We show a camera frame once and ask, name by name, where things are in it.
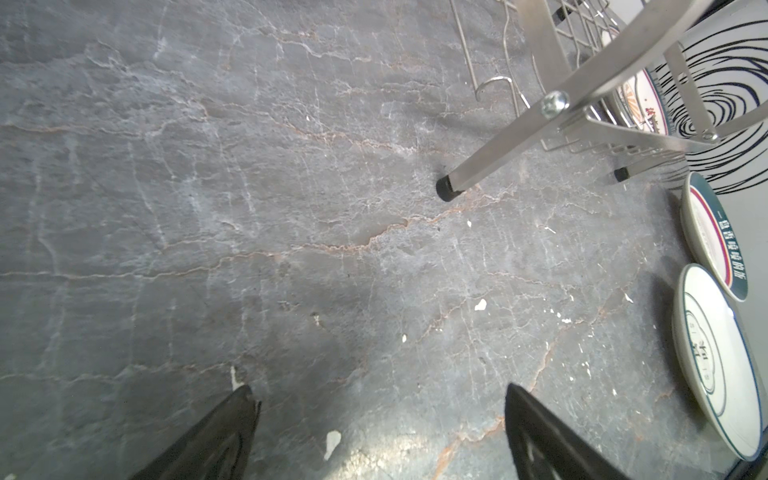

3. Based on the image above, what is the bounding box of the sunburst plate near rack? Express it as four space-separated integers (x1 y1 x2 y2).
605 69 669 135

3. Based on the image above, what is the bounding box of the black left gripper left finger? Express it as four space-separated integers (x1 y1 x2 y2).
132 385 261 479

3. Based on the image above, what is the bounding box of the stainless steel dish rack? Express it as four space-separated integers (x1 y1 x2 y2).
436 1 767 202

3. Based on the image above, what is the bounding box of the green rim red ring plate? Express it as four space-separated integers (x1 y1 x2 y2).
680 172 749 302

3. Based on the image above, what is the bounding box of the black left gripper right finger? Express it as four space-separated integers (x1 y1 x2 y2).
504 383 626 479

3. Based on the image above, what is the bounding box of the white plate thin green line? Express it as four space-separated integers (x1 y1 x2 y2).
671 263 764 461

